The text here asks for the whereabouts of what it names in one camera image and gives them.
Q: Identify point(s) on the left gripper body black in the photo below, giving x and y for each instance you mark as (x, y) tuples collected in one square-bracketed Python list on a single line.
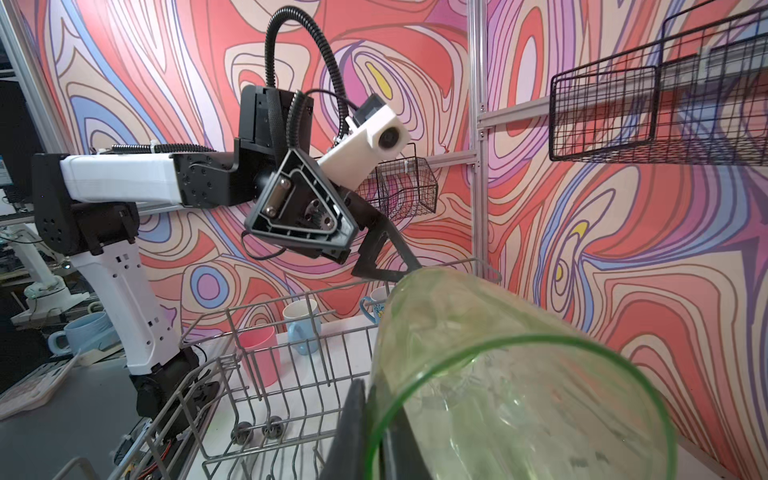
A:
[(299, 209)]

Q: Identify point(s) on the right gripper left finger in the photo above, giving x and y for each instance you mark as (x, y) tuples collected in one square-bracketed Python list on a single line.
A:
[(345, 460)]

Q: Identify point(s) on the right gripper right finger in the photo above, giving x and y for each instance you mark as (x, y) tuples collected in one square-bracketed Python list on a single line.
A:
[(400, 457)]

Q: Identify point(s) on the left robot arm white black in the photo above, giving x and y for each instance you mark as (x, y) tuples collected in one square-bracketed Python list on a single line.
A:
[(86, 208)]

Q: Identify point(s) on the blue floral ceramic mug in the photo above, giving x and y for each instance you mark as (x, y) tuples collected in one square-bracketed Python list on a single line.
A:
[(372, 306)]

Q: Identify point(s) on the light blue mug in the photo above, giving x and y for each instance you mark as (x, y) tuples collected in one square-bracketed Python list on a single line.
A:
[(303, 325)]

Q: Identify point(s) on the pink plastic cup left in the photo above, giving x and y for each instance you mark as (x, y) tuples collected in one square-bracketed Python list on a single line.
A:
[(262, 354)]

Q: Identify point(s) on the pale blue mug background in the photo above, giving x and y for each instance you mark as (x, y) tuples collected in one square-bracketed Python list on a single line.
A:
[(93, 331)]

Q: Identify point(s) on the black wire basket left wall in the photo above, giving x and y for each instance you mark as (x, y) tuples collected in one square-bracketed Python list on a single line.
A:
[(402, 188)]

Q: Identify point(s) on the black wire basket wall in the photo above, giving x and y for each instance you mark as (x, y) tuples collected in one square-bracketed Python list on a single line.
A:
[(694, 96), (402, 188)]

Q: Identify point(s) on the grey wire dish rack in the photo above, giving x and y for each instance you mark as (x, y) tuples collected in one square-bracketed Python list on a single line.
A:
[(219, 424)]

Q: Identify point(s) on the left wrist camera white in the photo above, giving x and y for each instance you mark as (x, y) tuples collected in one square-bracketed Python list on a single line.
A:
[(376, 135)]

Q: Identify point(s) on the black wire basket back wall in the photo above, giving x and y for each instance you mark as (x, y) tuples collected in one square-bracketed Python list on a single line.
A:
[(694, 96)]

